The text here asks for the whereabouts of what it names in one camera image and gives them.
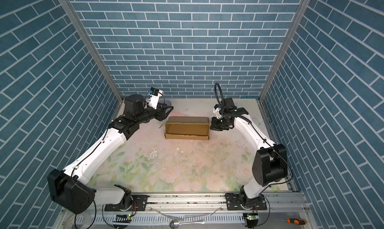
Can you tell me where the metal spoon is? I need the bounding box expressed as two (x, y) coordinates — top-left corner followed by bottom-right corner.
(169, 219), (205, 229)

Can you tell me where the aluminium front rail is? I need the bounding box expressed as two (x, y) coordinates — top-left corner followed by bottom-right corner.
(61, 192), (310, 213)

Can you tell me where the aluminium corner post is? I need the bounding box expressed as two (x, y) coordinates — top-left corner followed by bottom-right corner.
(258, 0), (317, 102)
(58, 0), (123, 101)

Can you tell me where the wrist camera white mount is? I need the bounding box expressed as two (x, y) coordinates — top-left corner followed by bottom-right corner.
(148, 87), (164, 109)
(213, 105), (222, 119)

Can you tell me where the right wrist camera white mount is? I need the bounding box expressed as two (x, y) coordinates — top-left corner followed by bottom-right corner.
(213, 105), (222, 119)

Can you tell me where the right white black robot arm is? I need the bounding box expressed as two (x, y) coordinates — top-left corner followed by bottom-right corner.
(211, 98), (289, 200)

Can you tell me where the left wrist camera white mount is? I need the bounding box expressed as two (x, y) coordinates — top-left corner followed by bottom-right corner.
(148, 87), (164, 109)

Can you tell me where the clear plastic strip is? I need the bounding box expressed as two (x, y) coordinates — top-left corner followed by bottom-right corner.
(150, 207), (223, 221)

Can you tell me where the brown cardboard box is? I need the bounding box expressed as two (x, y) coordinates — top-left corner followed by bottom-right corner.
(165, 116), (210, 140)

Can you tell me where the aluminium corner post left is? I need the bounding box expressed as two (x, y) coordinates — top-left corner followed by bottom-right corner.
(58, 0), (123, 101)

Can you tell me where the aluminium corner post right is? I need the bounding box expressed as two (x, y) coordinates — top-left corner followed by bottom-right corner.
(258, 0), (317, 102)

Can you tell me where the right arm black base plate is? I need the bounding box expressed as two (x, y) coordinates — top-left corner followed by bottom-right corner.
(225, 193), (267, 211)

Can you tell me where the lavender ceramic cup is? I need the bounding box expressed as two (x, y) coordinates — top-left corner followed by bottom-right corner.
(161, 99), (172, 107)

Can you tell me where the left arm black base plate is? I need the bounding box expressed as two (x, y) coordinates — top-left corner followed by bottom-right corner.
(104, 195), (149, 212)

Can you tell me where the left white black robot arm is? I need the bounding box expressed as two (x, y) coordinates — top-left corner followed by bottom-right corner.
(48, 88), (173, 215)

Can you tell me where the orange handled screwdriver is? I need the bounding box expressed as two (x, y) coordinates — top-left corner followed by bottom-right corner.
(274, 218), (307, 225)

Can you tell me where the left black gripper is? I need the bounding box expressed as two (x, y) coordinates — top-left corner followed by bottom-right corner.
(134, 102), (174, 125)

